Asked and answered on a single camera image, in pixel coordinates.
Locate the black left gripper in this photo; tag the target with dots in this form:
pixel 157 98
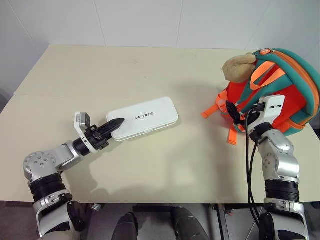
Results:
pixel 98 140

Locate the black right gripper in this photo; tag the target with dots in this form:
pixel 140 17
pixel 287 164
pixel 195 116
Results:
pixel 252 120

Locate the white Unitree box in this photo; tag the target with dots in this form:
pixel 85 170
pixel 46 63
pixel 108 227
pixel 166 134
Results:
pixel 150 123

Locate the orange and teal backpack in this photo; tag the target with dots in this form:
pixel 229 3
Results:
pixel 282 85

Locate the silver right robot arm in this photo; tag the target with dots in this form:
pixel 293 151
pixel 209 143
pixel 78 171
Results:
pixel 280 160

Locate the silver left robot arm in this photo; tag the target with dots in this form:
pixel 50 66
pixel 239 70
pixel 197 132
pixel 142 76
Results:
pixel 42 162

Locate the beige plush toy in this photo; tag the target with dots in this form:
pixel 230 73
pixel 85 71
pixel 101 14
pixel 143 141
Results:
pixel 237 68

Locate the dark rounded shape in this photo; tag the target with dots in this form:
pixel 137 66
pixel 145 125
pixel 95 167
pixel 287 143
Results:
pixel 186 223
pixel 128 226

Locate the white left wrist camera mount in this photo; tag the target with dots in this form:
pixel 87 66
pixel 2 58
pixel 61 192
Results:
pixel 79 129

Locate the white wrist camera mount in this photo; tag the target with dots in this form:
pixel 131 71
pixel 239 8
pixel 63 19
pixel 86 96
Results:
pixel 79 129
pixel 273 106

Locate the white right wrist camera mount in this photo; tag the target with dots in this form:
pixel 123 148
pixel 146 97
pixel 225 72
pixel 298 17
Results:
pixel 273 106

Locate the black table frame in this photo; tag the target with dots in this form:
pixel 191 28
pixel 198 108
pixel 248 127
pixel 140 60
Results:
pixel 221 220

